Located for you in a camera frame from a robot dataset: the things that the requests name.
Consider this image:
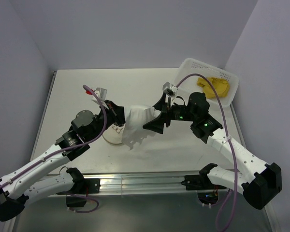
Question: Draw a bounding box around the aluminium rail frame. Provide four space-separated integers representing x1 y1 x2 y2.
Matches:
33 69 234 194

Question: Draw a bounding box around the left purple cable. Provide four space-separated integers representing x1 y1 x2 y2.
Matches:
0 84 109 217

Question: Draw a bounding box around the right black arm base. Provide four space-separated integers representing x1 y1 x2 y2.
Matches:
180 174 226 191

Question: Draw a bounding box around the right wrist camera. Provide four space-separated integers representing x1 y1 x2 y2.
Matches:
162 82 178 102

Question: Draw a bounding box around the white bra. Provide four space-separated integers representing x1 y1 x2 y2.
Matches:
122 105 161 150

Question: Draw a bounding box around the white plastic basket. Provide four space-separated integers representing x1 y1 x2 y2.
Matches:
173 58 239 108

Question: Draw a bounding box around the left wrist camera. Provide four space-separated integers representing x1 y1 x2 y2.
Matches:
86 87 107 104

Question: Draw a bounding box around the yellow bra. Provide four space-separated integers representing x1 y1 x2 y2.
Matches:
197 77 230 99

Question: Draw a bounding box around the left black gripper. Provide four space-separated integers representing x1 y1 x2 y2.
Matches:
87 100 135 142

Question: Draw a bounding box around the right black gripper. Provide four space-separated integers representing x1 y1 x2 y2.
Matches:
143 92 197 134

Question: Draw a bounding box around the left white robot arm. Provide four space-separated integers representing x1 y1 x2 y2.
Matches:
0 100 126 222

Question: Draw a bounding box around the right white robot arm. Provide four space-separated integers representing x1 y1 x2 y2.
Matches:
143 92 282 210

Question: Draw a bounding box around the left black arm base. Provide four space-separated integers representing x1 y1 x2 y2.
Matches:
66 178 100 208

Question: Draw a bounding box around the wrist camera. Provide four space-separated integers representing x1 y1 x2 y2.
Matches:
86 87 107 104
162 82 178 102

